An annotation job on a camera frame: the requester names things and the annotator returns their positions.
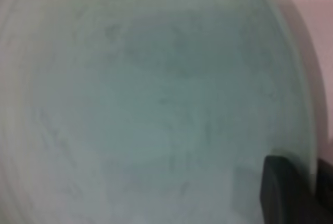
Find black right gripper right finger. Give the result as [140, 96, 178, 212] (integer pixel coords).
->
[316, 157, 333, 224]

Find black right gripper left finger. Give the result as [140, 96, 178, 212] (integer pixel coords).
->
[259, 155, 316, 224]

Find green round plate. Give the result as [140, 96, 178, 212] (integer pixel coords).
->
[0, 0, 329, 224]

